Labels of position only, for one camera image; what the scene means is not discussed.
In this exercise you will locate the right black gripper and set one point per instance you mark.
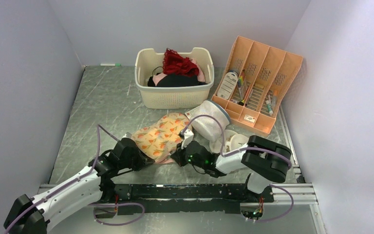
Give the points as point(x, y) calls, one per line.
point(178, 155)

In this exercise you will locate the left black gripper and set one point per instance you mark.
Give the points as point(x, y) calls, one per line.
point(142, 160)

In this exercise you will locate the floral pink laundry bag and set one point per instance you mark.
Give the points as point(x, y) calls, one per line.
point(160, 140)

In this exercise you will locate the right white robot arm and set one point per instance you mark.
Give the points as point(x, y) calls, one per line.
point(268, 161)

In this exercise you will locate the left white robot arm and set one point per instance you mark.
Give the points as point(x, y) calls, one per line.
point(93, 184)

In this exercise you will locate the white mesh cylinder laundry bag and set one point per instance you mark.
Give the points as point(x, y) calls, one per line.
point(213, 121)

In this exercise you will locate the cream plastic laundry basket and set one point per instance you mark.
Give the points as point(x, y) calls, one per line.
point(172, 97)

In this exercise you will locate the black garment in basket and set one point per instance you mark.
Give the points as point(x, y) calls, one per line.
point(174, 81)

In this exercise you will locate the pink garment in basket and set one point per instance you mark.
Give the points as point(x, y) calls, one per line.
point(201, 72)

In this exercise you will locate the small white label card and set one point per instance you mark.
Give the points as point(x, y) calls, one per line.
point(249, 118)

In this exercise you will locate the white labelled bottle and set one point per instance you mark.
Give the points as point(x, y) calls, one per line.
point(228, 85)

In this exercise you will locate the red lace garment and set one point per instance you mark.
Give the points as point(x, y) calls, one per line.
point(175, 64)

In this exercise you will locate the pens in organizer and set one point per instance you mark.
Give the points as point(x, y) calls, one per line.
point(243, 85)

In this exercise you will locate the white green marker pen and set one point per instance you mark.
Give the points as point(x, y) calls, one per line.
point(110, 64)

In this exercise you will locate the white glue stick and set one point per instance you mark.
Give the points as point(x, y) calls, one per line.
point(269, 107)

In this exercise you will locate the orange desk file organizer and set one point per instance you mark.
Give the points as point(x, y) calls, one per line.
point(271, 72)

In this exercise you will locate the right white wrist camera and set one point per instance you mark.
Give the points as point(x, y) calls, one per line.
point(187, 136)

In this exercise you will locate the black metal base rail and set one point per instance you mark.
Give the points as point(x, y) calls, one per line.
point(228, 198)

